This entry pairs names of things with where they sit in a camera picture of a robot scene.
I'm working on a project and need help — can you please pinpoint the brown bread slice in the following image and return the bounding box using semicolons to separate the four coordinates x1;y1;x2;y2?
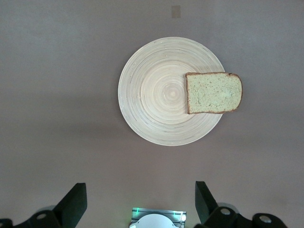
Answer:
185;72;243;115

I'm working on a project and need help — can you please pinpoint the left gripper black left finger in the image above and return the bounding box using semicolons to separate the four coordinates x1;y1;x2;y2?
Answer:
0;182;88;228

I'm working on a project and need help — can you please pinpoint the small brown tape mark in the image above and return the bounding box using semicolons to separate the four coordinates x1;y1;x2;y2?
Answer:
171;5;181;19

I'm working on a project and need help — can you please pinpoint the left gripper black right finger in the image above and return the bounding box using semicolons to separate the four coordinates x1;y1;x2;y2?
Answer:
194;181;289;228

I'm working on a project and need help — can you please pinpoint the round wooden plate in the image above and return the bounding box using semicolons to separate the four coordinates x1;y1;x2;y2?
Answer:
118;37;226;147

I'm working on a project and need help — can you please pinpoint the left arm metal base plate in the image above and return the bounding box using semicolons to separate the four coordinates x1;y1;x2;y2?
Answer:
131;207;187;228

